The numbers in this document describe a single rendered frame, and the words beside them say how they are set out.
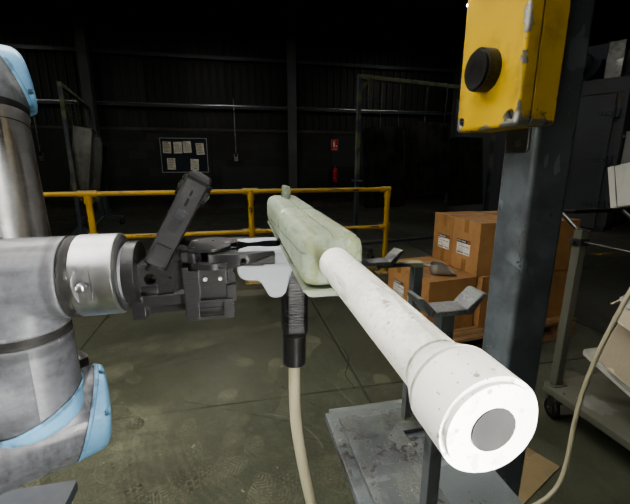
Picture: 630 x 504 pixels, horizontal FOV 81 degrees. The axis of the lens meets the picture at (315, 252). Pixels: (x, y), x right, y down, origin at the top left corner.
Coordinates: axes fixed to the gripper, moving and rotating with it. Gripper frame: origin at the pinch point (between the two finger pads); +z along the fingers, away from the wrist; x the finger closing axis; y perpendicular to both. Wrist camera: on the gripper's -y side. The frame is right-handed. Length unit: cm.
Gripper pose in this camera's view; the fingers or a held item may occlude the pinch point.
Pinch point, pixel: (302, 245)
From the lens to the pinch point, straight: 45.8
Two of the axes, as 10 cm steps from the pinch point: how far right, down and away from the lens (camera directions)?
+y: 0.0, 9.7, 2.3
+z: 9.8, -0.5, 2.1
